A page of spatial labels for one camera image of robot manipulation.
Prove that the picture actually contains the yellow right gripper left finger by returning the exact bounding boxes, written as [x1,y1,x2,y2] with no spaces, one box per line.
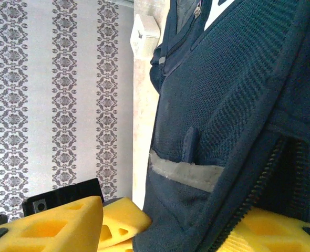
[0,195,105,252]

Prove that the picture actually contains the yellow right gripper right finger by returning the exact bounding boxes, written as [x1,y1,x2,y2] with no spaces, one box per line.
[214,206,310,252]

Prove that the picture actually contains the navy blue backpack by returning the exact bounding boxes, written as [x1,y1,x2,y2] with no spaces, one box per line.
[132,0,310,252]

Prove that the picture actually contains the white square desk clock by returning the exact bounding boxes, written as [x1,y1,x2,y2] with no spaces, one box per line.
[130,13,161,58]

